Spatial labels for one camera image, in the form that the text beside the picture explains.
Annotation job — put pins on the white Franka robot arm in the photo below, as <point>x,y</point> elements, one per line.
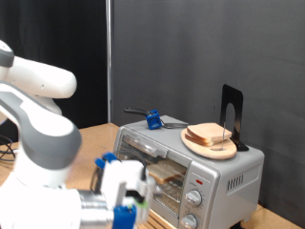
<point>47,136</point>

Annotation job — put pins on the black metal bookend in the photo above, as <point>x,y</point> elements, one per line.
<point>228,95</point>

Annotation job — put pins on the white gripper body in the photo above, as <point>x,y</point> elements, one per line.
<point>124,173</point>

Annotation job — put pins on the silver oven knob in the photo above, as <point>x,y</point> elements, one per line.
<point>189,221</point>
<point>193,198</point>

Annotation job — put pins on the white bread slice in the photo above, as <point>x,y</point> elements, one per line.
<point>166,170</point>
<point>208,132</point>

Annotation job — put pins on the thin metal pin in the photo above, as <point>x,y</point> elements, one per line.
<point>223,140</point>

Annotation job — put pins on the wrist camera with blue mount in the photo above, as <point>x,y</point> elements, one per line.
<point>124,218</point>

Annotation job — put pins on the silver toaster oven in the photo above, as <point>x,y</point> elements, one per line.
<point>241,165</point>

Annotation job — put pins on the vertical metal pole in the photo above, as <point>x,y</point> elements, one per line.
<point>109,63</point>

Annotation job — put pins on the red oven indicator light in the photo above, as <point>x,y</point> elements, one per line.
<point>199,182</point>

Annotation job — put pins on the metal spatula with blue block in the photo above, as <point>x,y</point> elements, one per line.
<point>153,120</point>

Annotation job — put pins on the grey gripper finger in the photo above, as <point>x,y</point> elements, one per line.
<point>158,190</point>

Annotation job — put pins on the round wooden board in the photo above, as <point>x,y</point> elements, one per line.
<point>209,153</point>

